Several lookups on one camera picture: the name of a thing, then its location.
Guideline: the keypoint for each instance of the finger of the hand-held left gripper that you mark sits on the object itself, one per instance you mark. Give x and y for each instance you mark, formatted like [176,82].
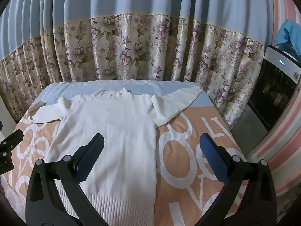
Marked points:
[10,141]

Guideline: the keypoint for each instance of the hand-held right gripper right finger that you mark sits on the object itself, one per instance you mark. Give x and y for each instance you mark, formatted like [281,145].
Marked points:
[212,160]

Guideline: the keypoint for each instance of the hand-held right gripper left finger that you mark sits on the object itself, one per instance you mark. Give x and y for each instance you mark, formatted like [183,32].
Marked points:
[90,156]

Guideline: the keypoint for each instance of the white knit sweater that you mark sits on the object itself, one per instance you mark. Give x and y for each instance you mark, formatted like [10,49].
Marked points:
[122,134]

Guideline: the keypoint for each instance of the peach and blue printed blanket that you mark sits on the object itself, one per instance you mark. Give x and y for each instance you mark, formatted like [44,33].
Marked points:
[178,150]

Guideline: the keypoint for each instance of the beige cloth strip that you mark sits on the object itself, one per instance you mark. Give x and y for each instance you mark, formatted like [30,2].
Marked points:
[37,106]

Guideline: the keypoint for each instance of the black and silver water dispenser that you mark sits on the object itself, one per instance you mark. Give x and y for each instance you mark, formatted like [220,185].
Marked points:
[272,89]

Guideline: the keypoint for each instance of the blue floral curtain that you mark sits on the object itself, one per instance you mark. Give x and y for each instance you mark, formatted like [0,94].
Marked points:
[141,40]

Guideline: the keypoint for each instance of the blue cloth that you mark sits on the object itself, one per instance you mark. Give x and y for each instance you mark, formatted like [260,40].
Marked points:
[285,34]

